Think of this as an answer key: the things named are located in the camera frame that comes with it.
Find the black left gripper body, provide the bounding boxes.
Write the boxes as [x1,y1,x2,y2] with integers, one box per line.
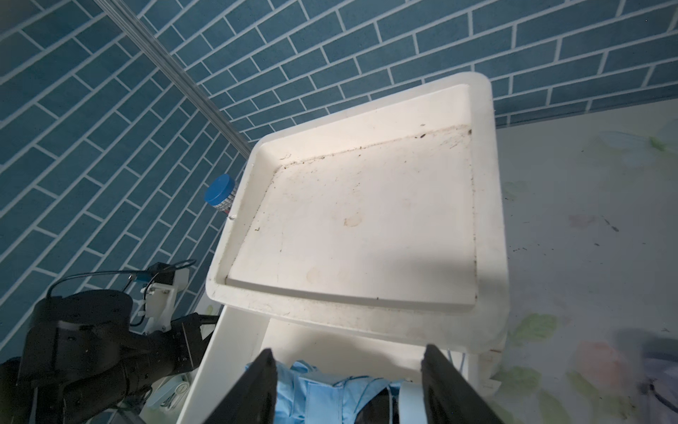
[153,313,219,377]

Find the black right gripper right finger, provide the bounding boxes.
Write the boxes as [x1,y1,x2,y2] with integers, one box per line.
[421,344,502,424]

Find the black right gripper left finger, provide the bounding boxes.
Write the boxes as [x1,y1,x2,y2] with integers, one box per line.
[204,348,277,424]

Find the light blue umbrella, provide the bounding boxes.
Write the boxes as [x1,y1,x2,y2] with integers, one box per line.
[274,360,427,423]

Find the white pull-out drawer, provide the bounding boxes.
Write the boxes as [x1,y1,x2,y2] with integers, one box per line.
[177,304,494,424]

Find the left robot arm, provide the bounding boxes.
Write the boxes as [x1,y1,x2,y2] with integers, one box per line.
[1,290,218,423]

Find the white plastic drawer cabinet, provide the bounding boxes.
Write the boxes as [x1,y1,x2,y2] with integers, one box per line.
[205,72,510,398]

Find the blue-lid clear straw canister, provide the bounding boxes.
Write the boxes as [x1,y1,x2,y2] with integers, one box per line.
[204,174,237,214]

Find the floral table mat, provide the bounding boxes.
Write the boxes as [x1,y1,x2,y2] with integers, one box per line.
[491,100,677,423]

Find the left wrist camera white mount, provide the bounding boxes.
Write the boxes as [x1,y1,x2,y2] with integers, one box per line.
[136,260,195,334]

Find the metal corner frame post left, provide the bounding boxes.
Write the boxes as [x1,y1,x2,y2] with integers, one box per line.
[95,0,252,159]

